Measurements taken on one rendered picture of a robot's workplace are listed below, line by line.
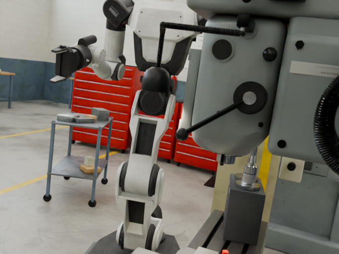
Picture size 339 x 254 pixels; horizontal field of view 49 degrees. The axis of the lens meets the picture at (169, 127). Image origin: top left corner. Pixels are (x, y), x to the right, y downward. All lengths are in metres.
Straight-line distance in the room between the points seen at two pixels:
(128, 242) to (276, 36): 1.26
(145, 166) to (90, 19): 10.32
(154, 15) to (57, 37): 10.79
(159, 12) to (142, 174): 0.67
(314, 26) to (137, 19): 0.94
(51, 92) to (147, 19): 10.87
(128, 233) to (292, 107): 1.16
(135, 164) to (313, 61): 0.98
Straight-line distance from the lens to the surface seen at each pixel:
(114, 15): 1.71
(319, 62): 0.81
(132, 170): 1.59
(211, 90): 0.86
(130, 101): 6.12
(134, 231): 1.78
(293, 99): 0.81
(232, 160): 0.95
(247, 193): 1.34
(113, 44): 1.76
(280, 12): 0.83
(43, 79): 12.51
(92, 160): 4.10
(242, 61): 0.84
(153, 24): 1.61
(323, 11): 0.82
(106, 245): 2.03
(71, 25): 12.09
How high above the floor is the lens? 1.49
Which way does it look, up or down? 9 degrees down
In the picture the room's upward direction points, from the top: 8 degrees clockwise
